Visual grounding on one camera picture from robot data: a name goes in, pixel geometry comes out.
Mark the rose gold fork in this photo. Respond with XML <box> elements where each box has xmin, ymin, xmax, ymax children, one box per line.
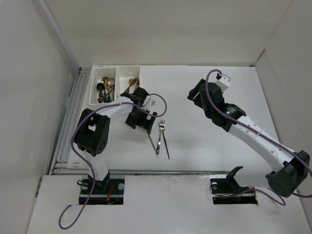
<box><xmin>126</xmin><ymin>77</ymin><xmax>139</xmax><ymax>93</ymax></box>

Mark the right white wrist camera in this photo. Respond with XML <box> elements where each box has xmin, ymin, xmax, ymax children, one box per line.
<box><xmin>215</xmin><ymin>73</ymin><xmax>231</xmax><ymax>93</ymax></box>

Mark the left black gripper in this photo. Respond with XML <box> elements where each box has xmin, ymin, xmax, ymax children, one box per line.
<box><xmin>126</xmin><ymin>107</ymin><xmax>156</xmax><ymax>134</ymax></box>

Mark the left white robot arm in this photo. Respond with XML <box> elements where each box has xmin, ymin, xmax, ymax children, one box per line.
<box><xmin>71</xmin><ymin>87</ymin><xmax>157</xmax><ymax>194</ymax></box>

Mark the dark bronze spoon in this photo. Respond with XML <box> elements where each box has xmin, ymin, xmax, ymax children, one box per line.
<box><xmin>97</xmin><ymin>88</ymin><xmax>114</xmax><ymax>103</ymax></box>

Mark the silver spoon long handle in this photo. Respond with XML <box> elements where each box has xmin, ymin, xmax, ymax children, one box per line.
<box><xmin>108</xmin><ymin>78</ymin><xmax>115</xmax><ymax>100</ymax></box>

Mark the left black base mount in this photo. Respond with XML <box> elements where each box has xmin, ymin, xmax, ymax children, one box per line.
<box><xmin>77</xmin><ymin>176</ymin><xmax>125</xmax><ymax>205</ymax></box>

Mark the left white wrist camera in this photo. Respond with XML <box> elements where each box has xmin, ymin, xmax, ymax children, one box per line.
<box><xmin>142</xmin><ymin>99</ymin><xmax>156</xmax><ymax>110</ymax></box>

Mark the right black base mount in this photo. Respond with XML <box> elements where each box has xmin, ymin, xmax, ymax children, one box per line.
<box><xmin>209</xmin><ymin>166</ymin><xmax>258</xmax><ymax>205</ymax></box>

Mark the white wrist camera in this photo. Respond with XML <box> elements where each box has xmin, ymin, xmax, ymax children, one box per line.
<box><xmin>215</xmin><ymin>73</ymin><xmax>231</xmax><ymax>93</ymax></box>
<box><xmin>142</xmin><ymin>99</ymin><xmax>156</xmax><ymax>110</ymax></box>

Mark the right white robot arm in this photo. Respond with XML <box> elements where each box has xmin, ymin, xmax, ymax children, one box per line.
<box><xmin>187</xmin><ymin>78</ymin><xmax>311</xmax><ymax>197</ymax></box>

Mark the aluminium rail frame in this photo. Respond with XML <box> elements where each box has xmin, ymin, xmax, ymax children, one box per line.
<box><xmin>47</xmin><ymin>67</ymin><xmax>91</xmax><ymax>175</ymax></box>

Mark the black spoon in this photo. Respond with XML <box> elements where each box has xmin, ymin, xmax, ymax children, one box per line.
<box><xmin>97</xmin><ymin>83</ymin><xmax>105</xmax><ymax>103</ymax></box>

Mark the silver fork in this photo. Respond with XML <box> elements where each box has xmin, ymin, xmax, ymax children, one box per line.
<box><xmin>147</xmin><ymin>133</ymin><xmax>159</xmax><ymax>158</ymax></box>
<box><xmin>156</xmin><ymin>120</ymin><xmax>165</xmax><ymax>156</ymax></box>

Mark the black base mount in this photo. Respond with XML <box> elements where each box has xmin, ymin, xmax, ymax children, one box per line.
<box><xmin>77</xmin><ymin>176</ymin><xmax>125</xmax><ymax>205</ymax></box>
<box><xmin>209</xmin><ymin>166</ymin><xmax>258</xmax><ymax>205</ymax></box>

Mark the gold spoon green handle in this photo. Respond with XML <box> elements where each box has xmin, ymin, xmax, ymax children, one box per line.
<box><xmin>101</xmin><ymin>77</ymin><xmax>110</xmax><ymax>103</ymax></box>
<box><xmin>110</xmin><ymin>86</ymin><xmax>115</xmax><ymax>102</ymax></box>

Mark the white divided utensil tray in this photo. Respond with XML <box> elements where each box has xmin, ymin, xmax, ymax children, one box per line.
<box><xmin>89</xmin><ymin>65</ymin><xmax>140</xmax><ymax>107</ymax></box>

